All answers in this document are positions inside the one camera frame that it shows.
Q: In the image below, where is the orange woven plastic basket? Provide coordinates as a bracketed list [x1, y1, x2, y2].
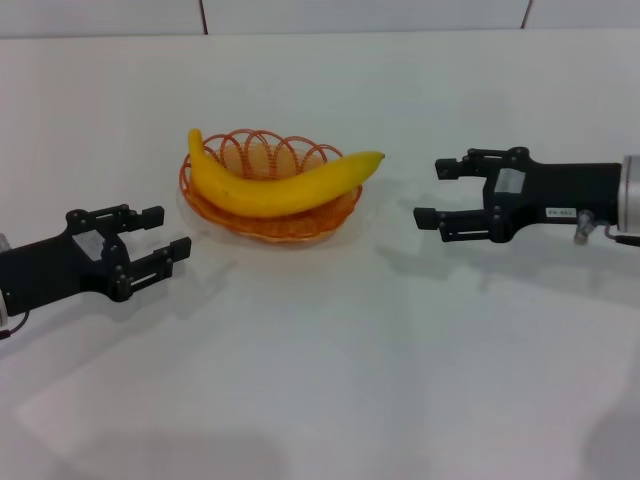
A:
[178, 128, 365, 246]

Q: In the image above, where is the silver connector on right gripper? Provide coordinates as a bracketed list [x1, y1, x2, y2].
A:
[573, 209, 597, 246]

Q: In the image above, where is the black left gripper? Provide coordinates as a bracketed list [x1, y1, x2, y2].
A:
[3, 203, 193, 317]

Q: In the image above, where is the dark arm cable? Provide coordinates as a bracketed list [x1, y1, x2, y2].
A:
[0, 310, 32, 342]
[601, 223, 640, 250]

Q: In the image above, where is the yellow banana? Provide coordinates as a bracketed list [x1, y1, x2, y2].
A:
[187, 127, 387, 219]

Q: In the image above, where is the dark left arm cable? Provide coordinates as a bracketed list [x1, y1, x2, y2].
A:
[0, 310, 32, 342]

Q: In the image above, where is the dark right arm cable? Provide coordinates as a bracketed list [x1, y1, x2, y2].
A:
[601, 223, 640, 250]

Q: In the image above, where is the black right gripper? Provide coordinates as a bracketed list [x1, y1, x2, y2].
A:
[412, 146, 624, 246]

